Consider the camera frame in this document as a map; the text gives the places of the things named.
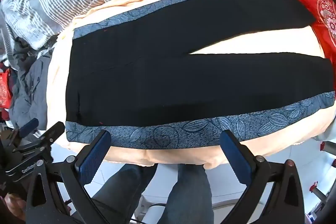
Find person's leg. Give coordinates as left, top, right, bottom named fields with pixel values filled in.
left=91, top=163, right=158, bottom=224
left=157, top=164, right=215, bottom=224

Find red patterned cushion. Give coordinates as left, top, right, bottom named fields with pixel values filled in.
left=285, top=0, right=336, bottom=59

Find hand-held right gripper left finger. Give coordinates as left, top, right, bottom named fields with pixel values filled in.
left=25, top=130, right=113, bottom=224

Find person's left hand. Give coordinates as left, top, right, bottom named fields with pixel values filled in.
left=5, top=193, right=27, bottom=222

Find red patterned bag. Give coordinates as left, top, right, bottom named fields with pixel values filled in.
left=0, top=68, right=12, bottom=110

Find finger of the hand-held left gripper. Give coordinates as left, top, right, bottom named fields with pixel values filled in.
left=12, top=118, right=40, bottom=146
left=39, top=121, right=66, bottom=147

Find black pants with patterned stripe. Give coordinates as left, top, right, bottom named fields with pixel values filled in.
left=65, top=0, right=336, bottom=149

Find peach bed sheet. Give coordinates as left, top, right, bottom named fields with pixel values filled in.
left=47, top=0, right=336, bottom=168

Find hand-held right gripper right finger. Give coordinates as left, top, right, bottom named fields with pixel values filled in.
left=219, top=130, right=306, bottom=224

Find person's left leg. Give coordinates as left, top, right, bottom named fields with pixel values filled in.
left=91, top=163, right=158, bottom=224

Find person's right leg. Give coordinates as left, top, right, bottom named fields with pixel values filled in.
left=157, top=164, right=215, bottom=224

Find metal stand with red joints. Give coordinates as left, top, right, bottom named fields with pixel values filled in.
left=310, top=141, right=336, bottom=216

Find grey jacket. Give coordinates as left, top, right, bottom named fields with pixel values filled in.
left=8, top=56, right=54, bottom=130

